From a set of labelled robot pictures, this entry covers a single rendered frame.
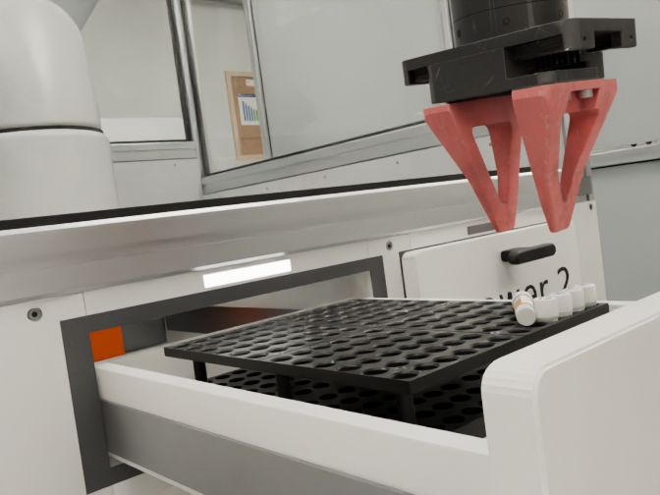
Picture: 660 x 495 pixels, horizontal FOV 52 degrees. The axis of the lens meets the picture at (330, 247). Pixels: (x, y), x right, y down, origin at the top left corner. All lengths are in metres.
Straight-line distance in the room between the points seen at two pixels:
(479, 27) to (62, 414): 0.34
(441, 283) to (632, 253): 1.48
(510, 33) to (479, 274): 0.40
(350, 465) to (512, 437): 0.10
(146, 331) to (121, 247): 0.47
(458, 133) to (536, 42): 0.06
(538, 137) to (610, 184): 1.77
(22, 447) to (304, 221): 0.27
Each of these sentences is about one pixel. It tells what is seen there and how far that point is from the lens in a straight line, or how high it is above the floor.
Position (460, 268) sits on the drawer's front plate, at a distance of 0.67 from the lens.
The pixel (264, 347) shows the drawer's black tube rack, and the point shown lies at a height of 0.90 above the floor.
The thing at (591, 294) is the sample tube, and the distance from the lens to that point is 0.42.
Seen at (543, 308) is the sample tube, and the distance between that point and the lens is 0.39.
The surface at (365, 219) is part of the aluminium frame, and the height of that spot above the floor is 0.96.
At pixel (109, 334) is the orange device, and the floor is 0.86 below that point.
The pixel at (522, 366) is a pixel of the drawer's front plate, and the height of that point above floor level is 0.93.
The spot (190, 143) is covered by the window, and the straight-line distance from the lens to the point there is 0.53.
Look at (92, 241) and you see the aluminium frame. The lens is 0.47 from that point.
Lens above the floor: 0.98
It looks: 3 degrees down
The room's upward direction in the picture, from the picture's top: 8 degrees counter-clockwise
